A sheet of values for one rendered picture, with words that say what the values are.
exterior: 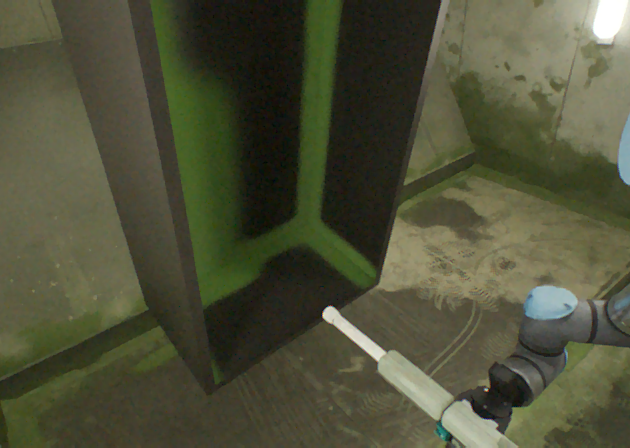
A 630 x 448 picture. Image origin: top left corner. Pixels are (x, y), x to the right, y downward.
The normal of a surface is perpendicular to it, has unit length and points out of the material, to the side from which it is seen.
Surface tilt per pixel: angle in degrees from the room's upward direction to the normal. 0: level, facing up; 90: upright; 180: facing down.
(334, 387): 0
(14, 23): 90
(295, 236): 12
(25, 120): 57
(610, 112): 90
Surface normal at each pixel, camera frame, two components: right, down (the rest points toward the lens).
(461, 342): -0.07, -0.83
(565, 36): -0.79, 0.38
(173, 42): 0.63, 0.55
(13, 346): 0.47, -0.11
